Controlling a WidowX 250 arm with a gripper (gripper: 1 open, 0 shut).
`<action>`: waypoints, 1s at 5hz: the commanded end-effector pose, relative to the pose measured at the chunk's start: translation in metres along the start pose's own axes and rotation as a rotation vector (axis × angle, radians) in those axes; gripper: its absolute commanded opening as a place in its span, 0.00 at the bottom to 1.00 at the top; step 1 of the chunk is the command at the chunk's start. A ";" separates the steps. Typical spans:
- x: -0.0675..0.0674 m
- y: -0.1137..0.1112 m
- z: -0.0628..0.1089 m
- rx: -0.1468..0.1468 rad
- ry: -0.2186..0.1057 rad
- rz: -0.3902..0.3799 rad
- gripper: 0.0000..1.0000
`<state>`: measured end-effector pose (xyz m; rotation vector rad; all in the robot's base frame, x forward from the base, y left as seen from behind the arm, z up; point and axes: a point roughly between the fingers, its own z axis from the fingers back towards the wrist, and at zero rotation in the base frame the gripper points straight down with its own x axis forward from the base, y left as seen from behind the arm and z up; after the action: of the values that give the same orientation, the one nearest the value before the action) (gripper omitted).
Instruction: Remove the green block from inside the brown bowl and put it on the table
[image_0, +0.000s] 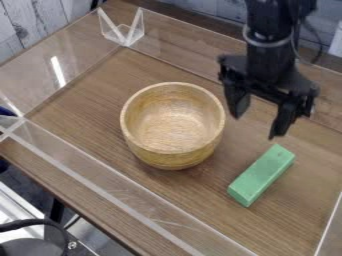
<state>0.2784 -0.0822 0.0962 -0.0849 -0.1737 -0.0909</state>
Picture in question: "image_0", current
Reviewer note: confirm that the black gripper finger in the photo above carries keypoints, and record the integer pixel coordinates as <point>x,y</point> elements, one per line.
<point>237,97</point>
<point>289,112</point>

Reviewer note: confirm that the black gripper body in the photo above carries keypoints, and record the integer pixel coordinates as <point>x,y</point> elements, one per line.
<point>268,71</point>

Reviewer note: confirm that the brown wooden bowl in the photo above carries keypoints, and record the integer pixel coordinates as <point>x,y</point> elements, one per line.
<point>173,123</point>

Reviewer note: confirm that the green rectangular block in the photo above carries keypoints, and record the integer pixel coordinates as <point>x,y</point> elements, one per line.
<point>263,173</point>

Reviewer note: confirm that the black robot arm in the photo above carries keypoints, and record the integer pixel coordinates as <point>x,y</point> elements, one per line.
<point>275,23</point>

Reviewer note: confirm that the black table leg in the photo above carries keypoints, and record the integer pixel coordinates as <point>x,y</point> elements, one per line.
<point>57,211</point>

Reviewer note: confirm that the clear acrylic corner bracket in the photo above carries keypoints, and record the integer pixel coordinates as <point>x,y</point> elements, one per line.
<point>124,34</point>

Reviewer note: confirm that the clear acrylic tray wall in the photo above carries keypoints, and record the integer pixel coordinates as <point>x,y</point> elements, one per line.
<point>157,228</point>

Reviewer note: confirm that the black metal bracket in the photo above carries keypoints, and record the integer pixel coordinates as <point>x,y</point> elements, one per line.
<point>77,248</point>

